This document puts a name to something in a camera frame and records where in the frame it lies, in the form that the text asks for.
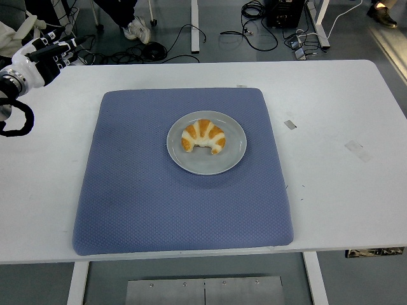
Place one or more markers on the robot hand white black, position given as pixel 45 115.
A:
pixel 31 68

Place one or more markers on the croissant bread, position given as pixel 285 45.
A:
pixel 203 131

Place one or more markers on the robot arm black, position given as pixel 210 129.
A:
pixel 29 117

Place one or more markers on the grey round plate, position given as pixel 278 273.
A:
pixel 203 163

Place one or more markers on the grey metal plate with screws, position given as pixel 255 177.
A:
pixel 203 292

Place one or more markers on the cream white cloth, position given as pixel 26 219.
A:
pixel 8 38

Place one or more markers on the person's white shoe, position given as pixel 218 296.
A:
pixel 142 30
pixel 128 32

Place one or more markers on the person's leg dark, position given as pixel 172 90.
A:
pixel 119 9

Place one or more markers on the white background table leg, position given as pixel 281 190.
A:
pixel 195 28
pixel 320 28

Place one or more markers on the blue quilted mat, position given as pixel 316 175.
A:
pixel 178 209

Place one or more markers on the black equipment box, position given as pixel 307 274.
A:
pixel 284 12

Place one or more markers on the dark power adapter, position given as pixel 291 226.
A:
pixel 294 41

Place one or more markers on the small grey tape piece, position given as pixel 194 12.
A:
pixel 290 124

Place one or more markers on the grey power adapter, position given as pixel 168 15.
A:
pixel 299 54

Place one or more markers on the long clear tape piece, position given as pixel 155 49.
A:
pixel 357 151

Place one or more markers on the person's brown shoe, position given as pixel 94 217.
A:
pixel 383 16

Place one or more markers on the white chair frame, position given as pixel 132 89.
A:
pixel 33 22

